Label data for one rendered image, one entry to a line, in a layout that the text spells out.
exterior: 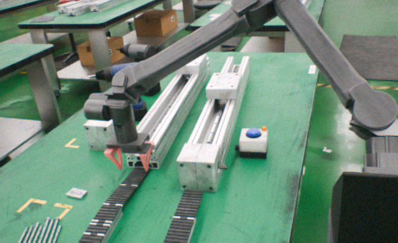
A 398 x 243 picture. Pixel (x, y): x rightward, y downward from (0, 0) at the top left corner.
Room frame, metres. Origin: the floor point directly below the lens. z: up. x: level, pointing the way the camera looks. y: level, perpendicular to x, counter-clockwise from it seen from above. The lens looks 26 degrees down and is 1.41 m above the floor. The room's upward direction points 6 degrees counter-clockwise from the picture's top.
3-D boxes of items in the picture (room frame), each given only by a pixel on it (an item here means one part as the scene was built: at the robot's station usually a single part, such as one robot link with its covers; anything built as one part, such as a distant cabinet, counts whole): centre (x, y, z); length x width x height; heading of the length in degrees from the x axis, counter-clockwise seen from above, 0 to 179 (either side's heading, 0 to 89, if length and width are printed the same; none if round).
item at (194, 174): (0.85, 0.00, 0.83); 0.12 x 0.09 x 0.10; 75
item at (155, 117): (1.33, 0.08, 0.82); 0.80 x 0.10 x 0.09; 165
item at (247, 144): (0.98, -0.15, 0.81); 0.10 x 0.08 x 0.06; 75
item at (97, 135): (1.11, 0.31, 0.83); 0.11 x 0.10 x 0.10; 72
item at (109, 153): (0.88, 0.22, 0.87); 0.07 x 0.07 x 0.09; 75
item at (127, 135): (0.88, 0.20, 0.94); 0.10 x 0.07 x 0.07; 75
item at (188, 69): (1.57, 0.01, 0.87); 0.16 x 0.11 x 0.07; 165
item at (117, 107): (0.88, 0.20, 1.00); 0.07 x 0.06 x 0.07; 68
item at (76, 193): (0.85, 0.36, 0.78); 0.05 x 0.03 x 0.01; 64
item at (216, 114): (1.28, -0.11, 0.82); 0.80 x 0.10 x 0.09; 165
